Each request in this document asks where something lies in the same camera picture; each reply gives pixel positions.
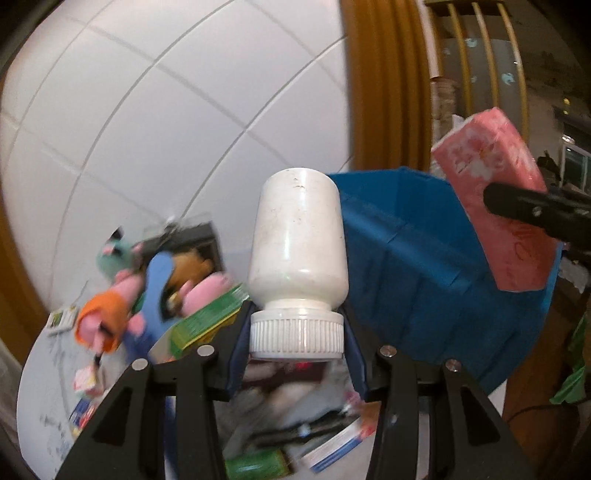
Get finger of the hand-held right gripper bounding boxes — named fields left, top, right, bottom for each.
left=482, top=181, right=591, bottom=252

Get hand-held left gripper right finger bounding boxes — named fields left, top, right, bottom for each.
left=341, top=305, right=536, bottom=480

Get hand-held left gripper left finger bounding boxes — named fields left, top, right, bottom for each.
left=55, top=299, right=257, bottom=480

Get pink tissue pack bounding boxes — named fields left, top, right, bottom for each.
left=431, top=107, right=559, bottom=292

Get blue plastic bin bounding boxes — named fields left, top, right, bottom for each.
left=325, top=166, right=566, bottom=393

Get white plastic bottle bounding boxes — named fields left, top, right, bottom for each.
left=248, top=167, right=349, bottom=361

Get green medicine box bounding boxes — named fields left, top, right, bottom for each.
left=168, top=284, right=250, bottom=361

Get window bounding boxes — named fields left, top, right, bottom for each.
left=551, top=99, right=591, bottom=190

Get pink pig plush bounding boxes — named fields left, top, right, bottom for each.
left=178, top=272, right=234, bottom=319

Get white and blue box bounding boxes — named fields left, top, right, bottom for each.
left=302, top=418, right=377, bottom=474

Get black slender tool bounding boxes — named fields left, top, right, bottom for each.
left=249, top=411, right=352, bottom=448

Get brown bear plush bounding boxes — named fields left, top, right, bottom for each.
left=168, top=251, right=215, bottom=319

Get black box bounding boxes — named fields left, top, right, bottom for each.
left=139, top=222, right=225, bottom=278

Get rolled carpets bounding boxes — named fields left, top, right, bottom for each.
left=429, top=76, right=462, bottom=139

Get pig plush in orange dress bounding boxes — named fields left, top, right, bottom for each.
left=74, top=277, right=148, bottom=356

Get wooden slat screen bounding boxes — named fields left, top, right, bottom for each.
left=425, top=0, right=532, bottom=139

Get brown wooden cabinet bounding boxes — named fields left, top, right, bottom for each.
left=501, top=277, right=591, bottom=480

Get small red and white box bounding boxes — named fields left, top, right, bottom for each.
left=74, top=364, right=100, bottom=398

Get teal mouse plush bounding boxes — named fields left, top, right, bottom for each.
left=95, top=226, right=144, bottom=282

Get blue and red box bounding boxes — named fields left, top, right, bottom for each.
left=69, top=399, right=98, bottom=437

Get green plastic bag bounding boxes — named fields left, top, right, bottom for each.
left=549, top=314, right=591, bottom=407

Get green and white card pack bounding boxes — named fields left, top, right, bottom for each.
left=47, top=307, right=79, bottom=335

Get wooden pillar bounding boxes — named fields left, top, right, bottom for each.
left=341, top=0, right=435, bottom=174

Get wooden trim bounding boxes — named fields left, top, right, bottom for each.
left=0, top=208, right=47, bottom=370

